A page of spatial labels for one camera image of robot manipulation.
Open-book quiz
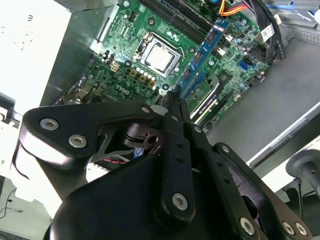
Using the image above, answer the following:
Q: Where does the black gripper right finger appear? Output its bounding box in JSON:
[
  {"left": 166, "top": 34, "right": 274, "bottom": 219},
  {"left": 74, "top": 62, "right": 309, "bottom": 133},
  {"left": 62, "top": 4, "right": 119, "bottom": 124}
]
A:
[{"left": 178, "top": 96, "right": 313, "bottom": 240}]

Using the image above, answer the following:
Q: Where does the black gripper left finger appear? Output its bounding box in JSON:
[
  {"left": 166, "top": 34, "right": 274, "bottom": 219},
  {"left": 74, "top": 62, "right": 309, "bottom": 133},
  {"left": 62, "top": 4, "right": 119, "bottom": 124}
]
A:
[{"left": 18, "top": 86, "right": 197, "bottom": 227}]

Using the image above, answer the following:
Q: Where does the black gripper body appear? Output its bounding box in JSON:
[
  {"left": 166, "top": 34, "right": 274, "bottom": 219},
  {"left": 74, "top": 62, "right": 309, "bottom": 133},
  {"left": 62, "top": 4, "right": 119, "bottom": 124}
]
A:
[{"left": 43, "top": 121, "right": 239, "bottom": 240}]

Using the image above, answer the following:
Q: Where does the blue RAM stick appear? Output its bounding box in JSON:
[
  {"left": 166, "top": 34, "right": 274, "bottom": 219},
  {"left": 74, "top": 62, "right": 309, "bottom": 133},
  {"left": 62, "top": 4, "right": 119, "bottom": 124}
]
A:
[{"left": 174, "top": 18, "right": 230, "bottom": 99}]

